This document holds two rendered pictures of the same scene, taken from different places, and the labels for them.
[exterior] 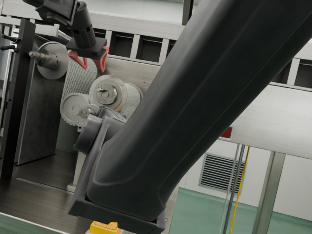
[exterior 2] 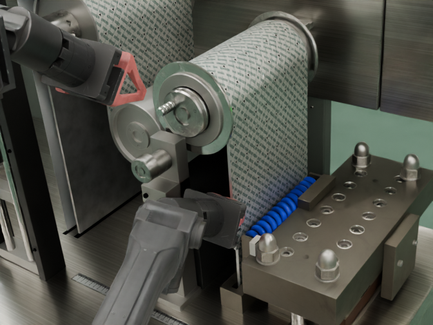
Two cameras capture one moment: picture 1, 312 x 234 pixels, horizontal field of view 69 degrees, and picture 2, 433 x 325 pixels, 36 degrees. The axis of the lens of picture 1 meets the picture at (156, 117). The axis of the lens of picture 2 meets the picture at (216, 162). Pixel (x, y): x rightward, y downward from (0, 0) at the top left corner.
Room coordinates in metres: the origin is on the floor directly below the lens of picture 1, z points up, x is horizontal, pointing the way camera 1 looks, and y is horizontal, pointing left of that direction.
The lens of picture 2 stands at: (0.05, -0.26, 1.67)
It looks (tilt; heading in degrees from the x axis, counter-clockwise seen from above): 30 degrees down; 28
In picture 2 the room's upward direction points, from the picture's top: 4 degrees counter-clockwise
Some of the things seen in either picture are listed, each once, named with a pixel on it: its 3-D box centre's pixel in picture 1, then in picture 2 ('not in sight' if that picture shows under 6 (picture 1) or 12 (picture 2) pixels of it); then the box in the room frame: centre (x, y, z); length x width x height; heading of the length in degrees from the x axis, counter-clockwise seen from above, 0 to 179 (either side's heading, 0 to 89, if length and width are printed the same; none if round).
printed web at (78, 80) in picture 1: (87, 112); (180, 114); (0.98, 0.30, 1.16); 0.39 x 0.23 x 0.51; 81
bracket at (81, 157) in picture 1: (84, 146); (169, 225); (0.80, 0.23, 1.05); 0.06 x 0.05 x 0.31; 171
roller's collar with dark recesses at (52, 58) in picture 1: (47, 59); (53, 35); (0.85, 0.44, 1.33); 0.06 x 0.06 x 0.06; 81
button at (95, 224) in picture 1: (107, 225); not in sight; (0.58, 0.07, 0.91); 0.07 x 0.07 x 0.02; 81
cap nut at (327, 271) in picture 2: not in sight; (327, 262); (0.80, -0.03, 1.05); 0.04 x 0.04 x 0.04
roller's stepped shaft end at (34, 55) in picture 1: (36, 55); not in sight; (0.79, 0.45, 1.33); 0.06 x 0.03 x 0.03; 171
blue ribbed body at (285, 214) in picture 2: not in sight; (284, 209); (0.94, 0.09, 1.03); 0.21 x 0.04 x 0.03; 171
